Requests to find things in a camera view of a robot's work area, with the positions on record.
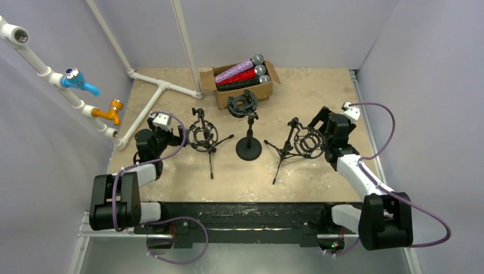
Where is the tripod shock mount stand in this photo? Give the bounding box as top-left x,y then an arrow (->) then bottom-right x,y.
187,107 -> 234,179
264,117 -> 324,185

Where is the brown cardboard box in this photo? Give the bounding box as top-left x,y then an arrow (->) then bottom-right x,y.
199,60 -> 281,110

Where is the black glitter microphone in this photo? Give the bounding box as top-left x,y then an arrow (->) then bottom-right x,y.
217,75 -> 271,92

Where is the round base shock mount stand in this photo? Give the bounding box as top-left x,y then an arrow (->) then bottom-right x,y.
227,89 -> 263,162

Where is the red glitter microphone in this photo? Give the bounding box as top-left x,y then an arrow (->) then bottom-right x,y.
217,65 -> 267,85

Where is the purple glitter microphone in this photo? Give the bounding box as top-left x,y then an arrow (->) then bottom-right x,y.
215,54 -> 265,84

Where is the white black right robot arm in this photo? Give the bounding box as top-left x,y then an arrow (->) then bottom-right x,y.
309,106 -> 413,251

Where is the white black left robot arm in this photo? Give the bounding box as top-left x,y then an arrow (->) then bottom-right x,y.
89,118 -> 186,231

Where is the orange water tap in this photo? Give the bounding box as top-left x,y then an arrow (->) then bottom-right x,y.
91,99 -> 124,126

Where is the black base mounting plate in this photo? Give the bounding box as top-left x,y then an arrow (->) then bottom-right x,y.
134,202 -> 357,249

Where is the blue water tap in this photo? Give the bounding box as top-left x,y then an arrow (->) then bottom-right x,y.
60,67 -> 101,96

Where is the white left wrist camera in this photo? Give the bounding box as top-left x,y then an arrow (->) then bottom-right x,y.
150,112 -> 172,128

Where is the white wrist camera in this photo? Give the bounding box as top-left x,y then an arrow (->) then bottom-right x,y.
341,102 -> 361,124
150,112 -> 172,128

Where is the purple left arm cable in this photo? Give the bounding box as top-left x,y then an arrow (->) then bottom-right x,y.
111,110 -> 209,265

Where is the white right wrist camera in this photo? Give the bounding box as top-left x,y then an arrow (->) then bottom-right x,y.
341,102 -> 361,124

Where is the white PVC pipe frame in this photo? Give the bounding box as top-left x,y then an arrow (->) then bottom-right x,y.
1,1 -> 203,151

